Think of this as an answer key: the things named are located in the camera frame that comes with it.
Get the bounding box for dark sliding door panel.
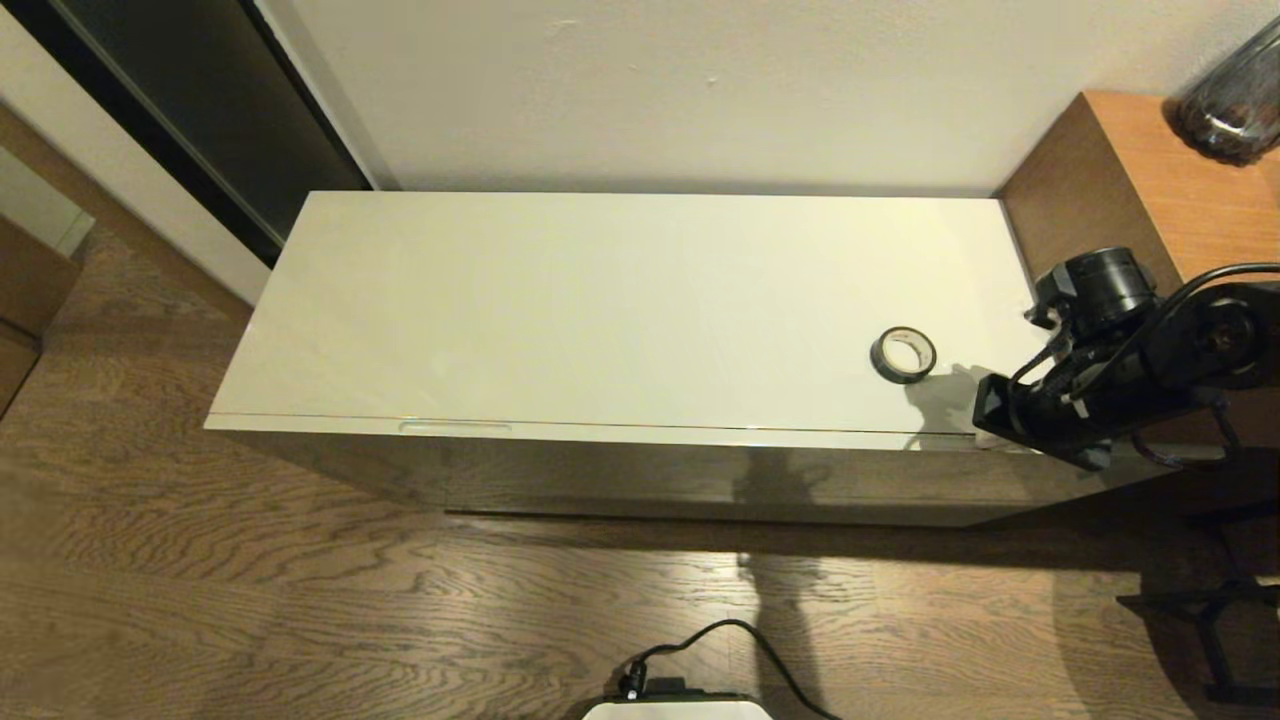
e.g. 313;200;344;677
0;0;377;269

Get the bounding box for brown wooden side table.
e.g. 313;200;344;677
996;90;1280;453

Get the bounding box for black floor stand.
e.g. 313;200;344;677
1116;505;1280;703

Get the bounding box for clear glass vase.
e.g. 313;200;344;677
1164;14;1280;167

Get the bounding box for black tape roll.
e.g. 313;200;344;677
869;326;939;386

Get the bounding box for white glossy low cabinet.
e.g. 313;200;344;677
204;190;1181;529

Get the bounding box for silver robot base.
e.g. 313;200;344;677
582;694;773;720

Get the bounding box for black base power cable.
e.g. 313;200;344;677
617;618;843;720

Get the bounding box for brown wooden furniture piece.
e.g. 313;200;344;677
0;145;97;417

